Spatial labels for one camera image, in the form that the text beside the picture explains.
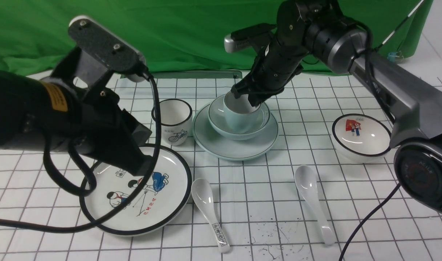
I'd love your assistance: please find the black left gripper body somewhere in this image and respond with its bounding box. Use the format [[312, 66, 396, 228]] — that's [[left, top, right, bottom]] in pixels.
[[68, 88, 153, 176]]

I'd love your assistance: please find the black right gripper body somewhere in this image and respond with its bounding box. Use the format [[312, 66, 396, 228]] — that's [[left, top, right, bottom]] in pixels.
[[231, 35, 304, 106]]

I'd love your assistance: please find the pale blue cup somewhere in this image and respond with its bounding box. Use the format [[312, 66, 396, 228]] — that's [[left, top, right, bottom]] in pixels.
[[223, 91, 261, 134]]

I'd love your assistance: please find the pale blue bowl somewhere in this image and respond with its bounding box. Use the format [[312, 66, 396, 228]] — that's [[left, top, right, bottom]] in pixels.
[[208, 95, 270, 141]]

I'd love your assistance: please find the plain white spoon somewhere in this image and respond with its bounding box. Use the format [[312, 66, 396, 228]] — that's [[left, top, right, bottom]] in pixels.
[[294, 165, 336, 246]]

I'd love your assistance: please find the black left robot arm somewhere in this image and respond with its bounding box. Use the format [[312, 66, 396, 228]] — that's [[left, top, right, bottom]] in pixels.
[[0, 71, 152, 176]]

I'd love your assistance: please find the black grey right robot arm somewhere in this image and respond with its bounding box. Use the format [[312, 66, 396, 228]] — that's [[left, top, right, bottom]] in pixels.
[[225, 0, 442, 214]]

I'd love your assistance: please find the white cup with bicycle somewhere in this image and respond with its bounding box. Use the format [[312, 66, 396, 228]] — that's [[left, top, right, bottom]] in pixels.
[[160, 99, 193, 146]]

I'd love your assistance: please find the pale blue plate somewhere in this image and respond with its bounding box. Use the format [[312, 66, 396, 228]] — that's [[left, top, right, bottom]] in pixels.
[[192, 104, 279, 161]]

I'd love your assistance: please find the white plate with cartoon children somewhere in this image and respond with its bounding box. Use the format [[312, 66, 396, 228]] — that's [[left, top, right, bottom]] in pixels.
[[79, 146, 192, 236]]

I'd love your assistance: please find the white spoon with label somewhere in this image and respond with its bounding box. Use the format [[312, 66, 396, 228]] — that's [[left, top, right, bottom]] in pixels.
[[191, 178, 230, 254]]

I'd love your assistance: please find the white bowl with black rim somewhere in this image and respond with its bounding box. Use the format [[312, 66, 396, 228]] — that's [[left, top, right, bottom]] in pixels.
[[330, 113, 391, 163]]

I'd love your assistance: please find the blue binder clip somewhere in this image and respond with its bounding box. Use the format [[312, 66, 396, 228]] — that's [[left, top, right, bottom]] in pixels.
[[387, 51, 405, 64]]

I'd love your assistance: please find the green backdrop cloth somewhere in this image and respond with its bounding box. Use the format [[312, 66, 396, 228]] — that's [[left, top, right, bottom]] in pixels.
[[0, 0, 434, 78]]

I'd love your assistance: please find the black camera cable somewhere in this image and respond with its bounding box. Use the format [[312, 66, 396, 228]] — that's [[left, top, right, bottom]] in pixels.
[[0, 71, 162, 233]]

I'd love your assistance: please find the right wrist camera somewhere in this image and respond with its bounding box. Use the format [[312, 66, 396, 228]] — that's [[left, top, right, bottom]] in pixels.
[[224, 23, 277, 53]]

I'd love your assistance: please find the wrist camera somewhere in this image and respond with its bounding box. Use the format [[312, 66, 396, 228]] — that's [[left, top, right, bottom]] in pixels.
[[224, 23, 277, 53], [49, 15, 150, 103]]

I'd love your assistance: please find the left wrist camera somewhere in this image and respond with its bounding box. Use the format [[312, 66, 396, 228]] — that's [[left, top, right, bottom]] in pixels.
[[49, 15, 150, 103]]

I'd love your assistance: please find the black left cable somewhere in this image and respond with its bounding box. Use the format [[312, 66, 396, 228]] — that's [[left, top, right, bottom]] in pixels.
[[338, 183, 402, 261]]

